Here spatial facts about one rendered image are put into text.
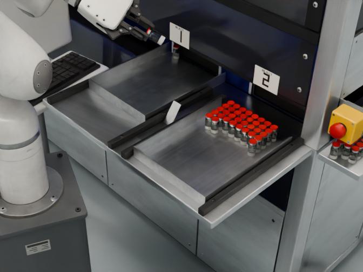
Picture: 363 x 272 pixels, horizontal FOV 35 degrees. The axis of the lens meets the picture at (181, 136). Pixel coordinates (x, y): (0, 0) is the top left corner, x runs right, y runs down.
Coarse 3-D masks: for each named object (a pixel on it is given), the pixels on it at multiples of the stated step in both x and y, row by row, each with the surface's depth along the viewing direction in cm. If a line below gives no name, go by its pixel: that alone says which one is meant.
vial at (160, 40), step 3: (150, 30) 134; (147, 33) 134; (150, 33) 134; (153, 33) 134; (156, 33) 134; (150, 36) 134; (153, 36) 134; (156, 36) 134; (159, 36) 134; (162, 36) 134; (153, 39) 134; (156, 39) 134; (159, 39) 134; (162, 39) 134; (156, 42) 135; (159, 42) 134; (162, 42) 134
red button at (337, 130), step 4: (336, 124) 143; (340, 124) 143; (332, 128) 144; (336, 128) 143; (340, 128) 142; (344, 128) 143; (332, 132) 144; (336, 132) 143; (340, 132) 142; (344, 132) 143; (332, 136) 145; (336, 136) 144; (340, 136) 143
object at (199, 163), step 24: (192, 120) 164; (144, 144) 153; (168, 144) 157; (192, 144) 157; (216, 144) 157; (240, 144) 157; (168, 168) 149; (192, 168) 149; (216, 168) 149; (240, 168) 149; (192, 192) 139; (216, 192) 139
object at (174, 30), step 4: (172, 24) 176; (172, 28) 177; (176, 28) 176; (180, 28) 174; (172, 32) 178; (176, 32) 177; (184, 32) 174; (188, 32) 173; (172, 36) 179; (176, 36) 178; (184, 36) 175; (188, 36) 173; (172, 40) 180; (176, 40) 178; (184, 40) 176; (188, 40) 174; (180, 44) 178; (184, 44) 176; (188, 44) 175; (188, 48) 176
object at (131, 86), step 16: (160, 48) 192; (128, 64) 185; (144, 64) 189; (160, 64) 189; (176, 64) 190; (192, 64) 190; (96, 80) 178; (112, 80) 181; (128, 80) 181; (144, 80) 181; (160, 80) 182; (176, 80) 182; (192, 80) 182; (208, 80) 176; (224, 80) 182; (112, 96) 170; (128, 96) 174; (144, 96) 174; (160, 96) 175; (176, 96) 175; (128, 112) 167; (144, 112) 168; (160, 112) 166
